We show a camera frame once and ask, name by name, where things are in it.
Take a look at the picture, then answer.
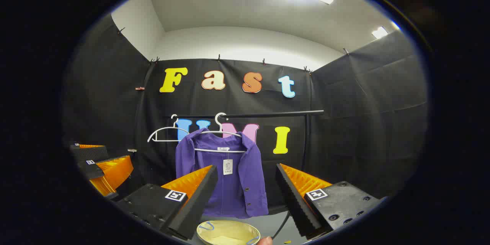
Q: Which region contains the row of black cloth clips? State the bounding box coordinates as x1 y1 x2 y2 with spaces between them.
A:
117 27 351 74

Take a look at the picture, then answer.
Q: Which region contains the white plastic hanger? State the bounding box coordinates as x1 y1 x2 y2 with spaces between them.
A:
193 113 247 154
147 114 192 143

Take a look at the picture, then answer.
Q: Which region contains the purple jacket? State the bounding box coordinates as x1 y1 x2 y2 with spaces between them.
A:
175 127 269 219

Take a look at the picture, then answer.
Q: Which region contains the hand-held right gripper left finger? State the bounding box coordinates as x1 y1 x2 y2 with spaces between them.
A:
115 165 219 241

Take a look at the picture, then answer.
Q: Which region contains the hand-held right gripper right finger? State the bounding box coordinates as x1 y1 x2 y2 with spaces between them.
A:
275 163 385 240

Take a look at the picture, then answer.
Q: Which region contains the black clothes rack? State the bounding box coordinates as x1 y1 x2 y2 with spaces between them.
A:
167 110 325 238

